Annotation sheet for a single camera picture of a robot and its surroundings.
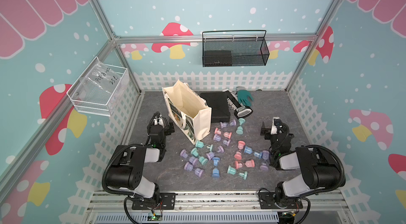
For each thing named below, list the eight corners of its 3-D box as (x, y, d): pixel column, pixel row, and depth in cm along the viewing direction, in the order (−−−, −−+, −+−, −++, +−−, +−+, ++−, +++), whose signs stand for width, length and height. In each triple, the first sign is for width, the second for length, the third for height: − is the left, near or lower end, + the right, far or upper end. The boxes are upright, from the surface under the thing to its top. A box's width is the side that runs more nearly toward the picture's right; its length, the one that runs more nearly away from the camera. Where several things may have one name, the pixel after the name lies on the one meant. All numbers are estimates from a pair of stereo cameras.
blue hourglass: (211, 178, 82) (211, 177, 81) (211, 158, 89) (211, 157, 87) (220, 178, 82) (220, 177, 81) (219, 158, 89) (219, 157, 87)
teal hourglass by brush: (235, 133, 99) (235, 131, 96) (238, 119, 105) (238, 117, 103) (242, 135, 98) (243, 133, 96) (244, 121, 105) (245, 118, 102)
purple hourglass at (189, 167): (183, 168, 86) (182, 166, 83) (187, 162, 88) (186, 160, 85) (201, 178, 82) (201, 176, 80) (204, 172, 84) (204, 170, 82)
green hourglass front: (226, 172, 84) (226, 170, 82) (228, 166, 86) (228, 164, 84) (245, 180, 82) (246, 178, 80) (246, 173, 84) (247, 172, 81)
